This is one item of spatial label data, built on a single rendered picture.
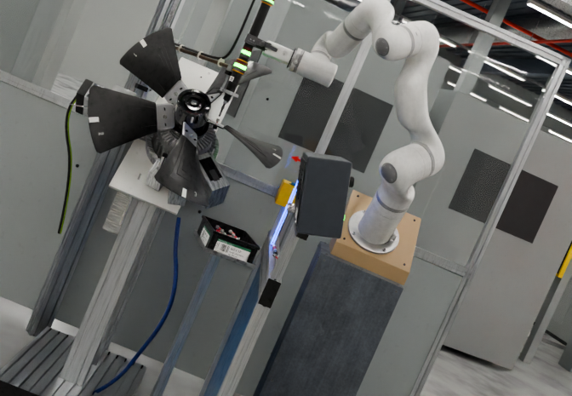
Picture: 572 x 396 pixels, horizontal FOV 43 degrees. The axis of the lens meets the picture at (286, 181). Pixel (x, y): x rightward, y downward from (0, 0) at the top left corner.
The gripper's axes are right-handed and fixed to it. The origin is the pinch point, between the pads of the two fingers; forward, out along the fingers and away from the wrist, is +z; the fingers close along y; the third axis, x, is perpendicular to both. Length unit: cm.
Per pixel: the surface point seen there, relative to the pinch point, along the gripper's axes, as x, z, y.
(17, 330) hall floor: -150, 47, 54
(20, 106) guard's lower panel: -61, 87, 71
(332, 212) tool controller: -37, -40, -83
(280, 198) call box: -49, -33, 21
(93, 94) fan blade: -39, 40, -13
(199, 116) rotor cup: -31.2, 5.6, -8.0
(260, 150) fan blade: -33.8, -17.9, -5.8
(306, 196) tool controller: -36, -32, -83
